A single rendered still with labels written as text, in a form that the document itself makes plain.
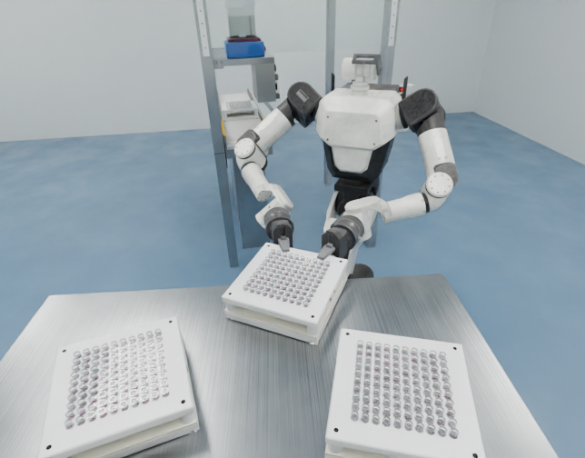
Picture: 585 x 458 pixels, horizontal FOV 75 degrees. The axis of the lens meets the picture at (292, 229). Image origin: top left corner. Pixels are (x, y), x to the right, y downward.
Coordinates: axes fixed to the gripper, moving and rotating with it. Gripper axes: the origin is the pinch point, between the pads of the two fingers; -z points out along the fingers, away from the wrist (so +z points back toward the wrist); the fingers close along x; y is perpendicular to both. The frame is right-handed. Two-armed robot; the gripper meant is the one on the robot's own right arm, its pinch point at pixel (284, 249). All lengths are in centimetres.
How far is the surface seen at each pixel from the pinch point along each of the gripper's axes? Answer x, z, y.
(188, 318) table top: 6.8, -15.8, 26.9
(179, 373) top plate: -0.6, -38.4, 25.7
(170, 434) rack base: 5, -47, 27
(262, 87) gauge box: -19, 129, -7
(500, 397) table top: 7, -49, -35
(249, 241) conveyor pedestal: 87, 141, 9
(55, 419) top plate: -1, -44, 46
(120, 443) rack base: 4, -48, 36
